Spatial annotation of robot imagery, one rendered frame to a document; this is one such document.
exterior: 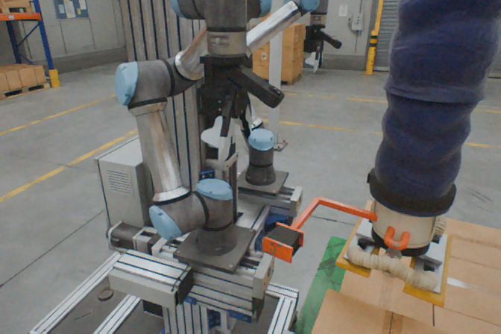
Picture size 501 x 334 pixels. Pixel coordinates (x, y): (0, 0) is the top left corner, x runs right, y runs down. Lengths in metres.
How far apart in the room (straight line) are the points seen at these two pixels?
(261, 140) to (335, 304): 0.71
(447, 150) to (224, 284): 0.80
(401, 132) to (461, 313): 1.14
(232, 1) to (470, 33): 0.52
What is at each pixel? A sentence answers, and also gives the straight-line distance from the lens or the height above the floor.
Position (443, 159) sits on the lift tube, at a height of 1.45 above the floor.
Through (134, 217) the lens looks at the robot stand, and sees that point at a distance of 1.52.
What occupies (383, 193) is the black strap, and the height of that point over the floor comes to 1.32.
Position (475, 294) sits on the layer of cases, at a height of 0.54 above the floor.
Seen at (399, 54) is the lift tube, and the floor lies 1.70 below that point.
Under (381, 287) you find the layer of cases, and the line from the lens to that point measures 1.88.
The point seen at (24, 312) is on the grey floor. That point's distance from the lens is 2.77.
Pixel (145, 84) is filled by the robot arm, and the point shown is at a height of 1.60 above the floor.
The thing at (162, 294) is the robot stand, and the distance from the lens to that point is 1.23.
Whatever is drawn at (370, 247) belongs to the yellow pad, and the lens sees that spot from 1.18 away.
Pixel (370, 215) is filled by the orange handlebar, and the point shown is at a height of 1.21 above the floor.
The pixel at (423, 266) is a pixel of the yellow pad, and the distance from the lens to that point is 1.17.
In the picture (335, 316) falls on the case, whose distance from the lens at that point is 1.16.
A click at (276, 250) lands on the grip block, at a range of 0.94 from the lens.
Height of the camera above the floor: 1.81
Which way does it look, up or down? 23 degrees down
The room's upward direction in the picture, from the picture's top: straight up
